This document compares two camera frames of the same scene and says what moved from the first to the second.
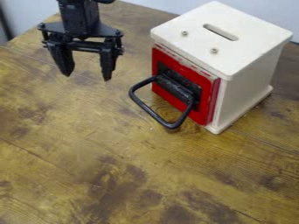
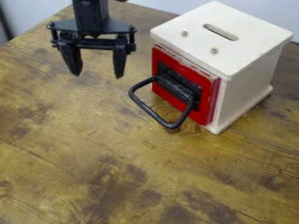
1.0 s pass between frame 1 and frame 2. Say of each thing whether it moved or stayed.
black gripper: moved
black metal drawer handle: stayed
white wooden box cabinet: stayed
